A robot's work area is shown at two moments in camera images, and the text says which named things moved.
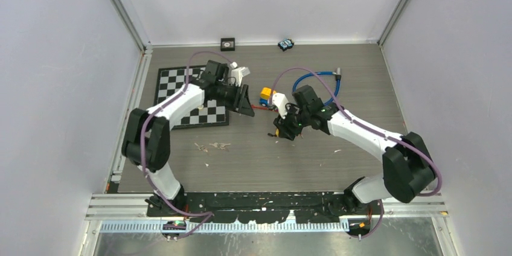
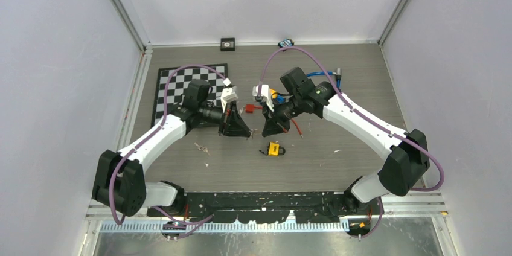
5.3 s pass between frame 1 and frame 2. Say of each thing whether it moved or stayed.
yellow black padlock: moved
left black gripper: moved
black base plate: stayed
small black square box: stayed
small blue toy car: stayed
